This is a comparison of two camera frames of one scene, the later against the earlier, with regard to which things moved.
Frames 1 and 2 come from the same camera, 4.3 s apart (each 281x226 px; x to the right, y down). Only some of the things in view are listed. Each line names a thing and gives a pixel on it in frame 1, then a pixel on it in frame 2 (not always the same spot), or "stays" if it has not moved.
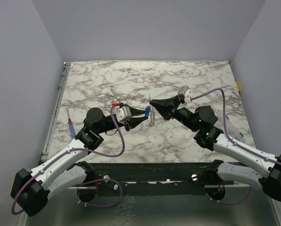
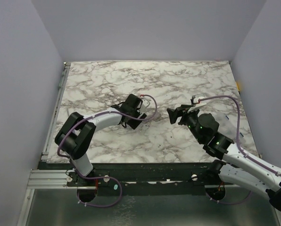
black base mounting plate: x=153 y=179 stays
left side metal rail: x=45 y=155 stays
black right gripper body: x=172 y=109 -> x=182 y=115
